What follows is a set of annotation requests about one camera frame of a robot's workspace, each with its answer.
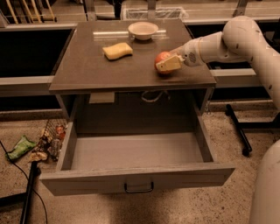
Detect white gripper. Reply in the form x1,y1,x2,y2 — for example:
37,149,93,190
155,38,204,72

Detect red apple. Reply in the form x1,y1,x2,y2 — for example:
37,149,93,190
154,52,172,74

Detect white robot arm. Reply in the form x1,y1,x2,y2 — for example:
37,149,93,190
154,16,280,224

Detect grey cabinet with top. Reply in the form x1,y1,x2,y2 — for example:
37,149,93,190
48,18,217,135

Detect open grey drawer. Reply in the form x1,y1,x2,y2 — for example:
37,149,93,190
40,117,235,196

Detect white bowl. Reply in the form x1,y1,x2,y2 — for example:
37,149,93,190
128,22,158,40

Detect clear plastic bin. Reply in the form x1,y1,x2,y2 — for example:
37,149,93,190
121,7,189,20

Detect yellow sponge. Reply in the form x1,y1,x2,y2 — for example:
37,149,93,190
102,42,133,60

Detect black stand leg right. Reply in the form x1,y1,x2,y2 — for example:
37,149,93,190
225,104,280,157

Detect black stand leg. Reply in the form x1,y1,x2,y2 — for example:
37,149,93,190
225,104,280,157
0,162,39,224

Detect wooden chair legs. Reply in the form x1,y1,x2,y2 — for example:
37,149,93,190
0,0,57,25

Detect green chip bag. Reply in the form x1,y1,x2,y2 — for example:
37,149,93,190
6,136,36,161

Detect black stand leg left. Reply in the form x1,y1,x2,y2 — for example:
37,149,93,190
0,162,39,224

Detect white cable under top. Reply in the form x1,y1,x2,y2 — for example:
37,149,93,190
141,89,172,103

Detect black drawer handle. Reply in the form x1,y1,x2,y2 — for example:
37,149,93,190
123,182,154,194

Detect black floor cable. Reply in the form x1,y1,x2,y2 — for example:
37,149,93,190
0,140,49,224

